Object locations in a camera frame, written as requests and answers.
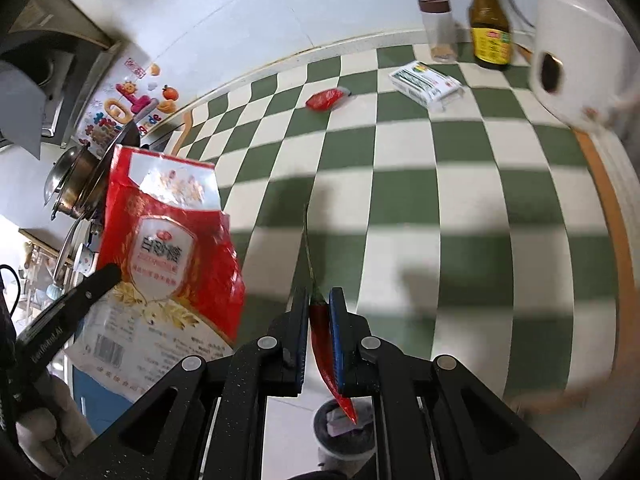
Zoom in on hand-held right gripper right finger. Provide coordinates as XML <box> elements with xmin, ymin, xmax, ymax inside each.
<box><xmin>327</xmin><ymin>286</ymin><xmax>583</xmax><ymax>480</ymax></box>

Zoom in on clear spice jar brown lid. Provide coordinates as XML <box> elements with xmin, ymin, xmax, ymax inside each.
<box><xmin>417</xmin><ymin>0</ymin><xmax>457</xmax><ymax>64</ymax></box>

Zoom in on green and white checkered mat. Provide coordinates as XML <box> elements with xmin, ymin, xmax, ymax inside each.
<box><xmin>172</xmin><ymin>42</ymin><xmax>632</xmax><ymax>412</ymax></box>

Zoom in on white round trash bin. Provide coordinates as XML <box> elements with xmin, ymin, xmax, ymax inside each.
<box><xmin>312</xmin><ymin>394</ymin><xmax>377</xmax><ymax>467</ymax></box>

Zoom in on colourful wall stickers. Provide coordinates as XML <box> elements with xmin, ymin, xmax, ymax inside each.
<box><xmin>74</xmin><ymin>57</ymin><xmax>179</xmax><ymax>154</ymax></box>

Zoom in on blue base cabinet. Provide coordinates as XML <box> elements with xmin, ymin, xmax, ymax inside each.
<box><xmin>69</xmin><ymin>354</ymin><xmax>132</xmax><ymax>437</ymax></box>

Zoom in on brown sauce bottle yellow label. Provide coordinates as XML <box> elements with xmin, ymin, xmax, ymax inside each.
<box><xmin>467</xmin><ymin>0</ymin><xmax>514</xmax><ymax>72</ymax></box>

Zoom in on black range hood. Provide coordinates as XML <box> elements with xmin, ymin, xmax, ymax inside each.
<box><xmin>0</xmin><ymin>0</ymin><xmax>124</xmax><ymax>162</ymax></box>

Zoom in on white medicine box green print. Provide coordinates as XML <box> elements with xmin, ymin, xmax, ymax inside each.
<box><xmin>388</xmin><ymin>59</ymin><xmax>464</xmax><ymax>111</ymax></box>

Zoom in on small red sauce packet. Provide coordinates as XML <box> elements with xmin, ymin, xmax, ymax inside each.
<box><xmin>305</xmin><ymin>87</ymin><xmax>354</xmax><ymax>112</ymax></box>

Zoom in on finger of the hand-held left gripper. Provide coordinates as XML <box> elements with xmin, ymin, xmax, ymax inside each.
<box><xmin>14</xmin><ymin>262</ymin><xmax>124</xmax><ymax>357</ymax></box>

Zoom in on stainless steel pot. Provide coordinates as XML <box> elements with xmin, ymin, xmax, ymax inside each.
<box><xmin>43</xmin><ymin>143</ymin><xmax>104</xmax><ymax>222</ymax></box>

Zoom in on white and pink electric kettle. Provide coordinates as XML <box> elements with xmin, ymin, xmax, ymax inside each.
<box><xmin>529</xmin><ymin>0</ymin><xmax>640</xmax><ymax>134</ymax></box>

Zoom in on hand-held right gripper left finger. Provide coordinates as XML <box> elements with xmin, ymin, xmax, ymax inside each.
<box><xmin>60</xmin><ymin>286</ymin><xmax>311</xmax><ymax>480</ymax></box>

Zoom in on red chili pepper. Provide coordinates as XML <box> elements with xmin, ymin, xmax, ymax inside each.
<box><xmin>303</xmin><ymin>202</ymin><xmax>359</xmax><ymax>426</ymax></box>

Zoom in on red and white sugar bag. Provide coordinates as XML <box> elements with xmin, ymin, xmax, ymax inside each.
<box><xmin>64</xmin><ymin>144</ymin><xmax>246</xmax><ymax>404</ymax></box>

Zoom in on person's left hand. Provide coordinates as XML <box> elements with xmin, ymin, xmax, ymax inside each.
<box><xmin>14</xmin><ymin>374</ymin><xmax>97</xmax><ymax>477</ymax></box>

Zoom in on white cup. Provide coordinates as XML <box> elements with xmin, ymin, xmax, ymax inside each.
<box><xmin>74</xmin><ymin>242</ymin><xmax>99</xmax><ymax>276</ymax></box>

